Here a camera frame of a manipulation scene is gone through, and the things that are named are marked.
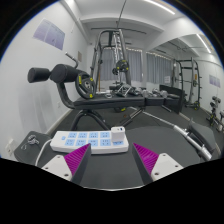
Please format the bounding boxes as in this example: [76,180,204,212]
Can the white power strip cable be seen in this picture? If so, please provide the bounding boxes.
[34,138,54,167]

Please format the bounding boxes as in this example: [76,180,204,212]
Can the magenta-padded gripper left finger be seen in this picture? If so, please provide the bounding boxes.
[40,143,93,186]

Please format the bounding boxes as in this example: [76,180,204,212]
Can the small black yellow weight plate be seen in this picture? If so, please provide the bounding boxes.
[112,59,130,76]

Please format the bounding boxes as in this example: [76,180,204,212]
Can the white ceiling light strip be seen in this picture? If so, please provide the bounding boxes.
[196,33,213,54]
[143,0,176,16]

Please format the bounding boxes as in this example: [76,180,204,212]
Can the group of silver dumbbells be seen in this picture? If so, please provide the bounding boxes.
[133,86,169,100]

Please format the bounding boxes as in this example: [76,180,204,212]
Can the grey window curtain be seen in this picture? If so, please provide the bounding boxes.
[146,52,167,85]
[99,47,144,83]

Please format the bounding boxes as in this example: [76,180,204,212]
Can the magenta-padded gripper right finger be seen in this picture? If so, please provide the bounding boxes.
[131,142,185,186]

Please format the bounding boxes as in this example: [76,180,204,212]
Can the white power strip, blue sockets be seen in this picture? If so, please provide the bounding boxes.
[49,129,130,155]

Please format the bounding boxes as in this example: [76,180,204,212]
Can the black padded box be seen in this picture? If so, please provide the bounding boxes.
[159,84,186,114]

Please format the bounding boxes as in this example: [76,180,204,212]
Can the silver key ring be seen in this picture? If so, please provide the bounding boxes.
[20,134,40,152]

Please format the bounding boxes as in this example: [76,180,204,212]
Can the black roller-pad weight bench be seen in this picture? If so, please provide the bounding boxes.
[27,63,168,132]

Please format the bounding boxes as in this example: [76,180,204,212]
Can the small purple wall poster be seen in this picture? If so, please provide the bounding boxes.
[208,73,222,88]

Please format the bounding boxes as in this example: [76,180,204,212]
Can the grey cable machine frame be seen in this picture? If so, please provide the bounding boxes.
[90,28,133,95]

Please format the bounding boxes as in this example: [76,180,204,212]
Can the grey curved pull bar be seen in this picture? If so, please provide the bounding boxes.
[64,51,80,69]

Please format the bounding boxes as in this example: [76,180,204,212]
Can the grey cable row handle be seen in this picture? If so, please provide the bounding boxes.
[114,83,134,99]

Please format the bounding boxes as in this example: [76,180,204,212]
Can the black padded workout bench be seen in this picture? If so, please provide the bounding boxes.
[13,121,222,191]

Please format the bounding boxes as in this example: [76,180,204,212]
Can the large black yellow weight plate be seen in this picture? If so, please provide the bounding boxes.
[74,72,96,100]

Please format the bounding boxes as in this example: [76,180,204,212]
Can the white wall socket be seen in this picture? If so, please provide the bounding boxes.
[4,138,17,157]

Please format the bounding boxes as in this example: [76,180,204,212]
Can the silver barbell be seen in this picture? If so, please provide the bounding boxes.
[143,111,213,162]

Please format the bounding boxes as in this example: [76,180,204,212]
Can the black squat rack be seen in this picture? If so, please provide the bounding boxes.
[171,57,203,111]

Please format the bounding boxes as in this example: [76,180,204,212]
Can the large purple wall poster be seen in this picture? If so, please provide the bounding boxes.
[32,18,66,51]

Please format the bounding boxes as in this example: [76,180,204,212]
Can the black exercise machine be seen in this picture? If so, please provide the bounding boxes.
[206,95,224,133]

